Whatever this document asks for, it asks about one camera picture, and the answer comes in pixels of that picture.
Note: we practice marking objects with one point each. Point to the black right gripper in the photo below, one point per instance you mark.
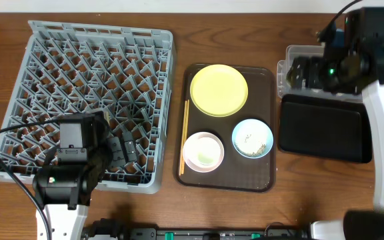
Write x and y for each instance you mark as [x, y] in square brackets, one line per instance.
[307, 71]

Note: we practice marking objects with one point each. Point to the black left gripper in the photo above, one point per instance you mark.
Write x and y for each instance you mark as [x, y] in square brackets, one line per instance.
[112, 153]

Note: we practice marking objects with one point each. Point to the light blue bowl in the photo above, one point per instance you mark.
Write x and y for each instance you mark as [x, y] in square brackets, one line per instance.
[252, 138]

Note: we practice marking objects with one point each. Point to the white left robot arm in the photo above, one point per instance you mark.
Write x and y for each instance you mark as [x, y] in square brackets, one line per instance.
[63, 193]

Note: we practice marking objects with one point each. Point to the clear plastic bin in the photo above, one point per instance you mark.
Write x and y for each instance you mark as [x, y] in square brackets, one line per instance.
[283, 66]

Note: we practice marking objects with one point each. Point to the black rectangular tray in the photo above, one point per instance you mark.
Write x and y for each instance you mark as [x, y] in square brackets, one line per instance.
[325, 128]

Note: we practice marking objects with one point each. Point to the pink bowl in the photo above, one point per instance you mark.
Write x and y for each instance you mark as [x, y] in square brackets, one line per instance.
[203, 152]

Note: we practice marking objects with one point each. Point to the yellow round plate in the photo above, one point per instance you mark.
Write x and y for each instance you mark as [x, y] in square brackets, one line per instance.
[219, 90]

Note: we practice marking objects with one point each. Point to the brown serving tray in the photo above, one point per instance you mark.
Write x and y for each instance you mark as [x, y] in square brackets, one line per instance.
[235, 171]

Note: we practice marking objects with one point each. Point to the grey dish rack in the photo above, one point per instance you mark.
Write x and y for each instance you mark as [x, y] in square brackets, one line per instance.
[70, 68]

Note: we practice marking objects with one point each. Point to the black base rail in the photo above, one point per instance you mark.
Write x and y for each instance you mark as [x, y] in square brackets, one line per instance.
[114, 229]

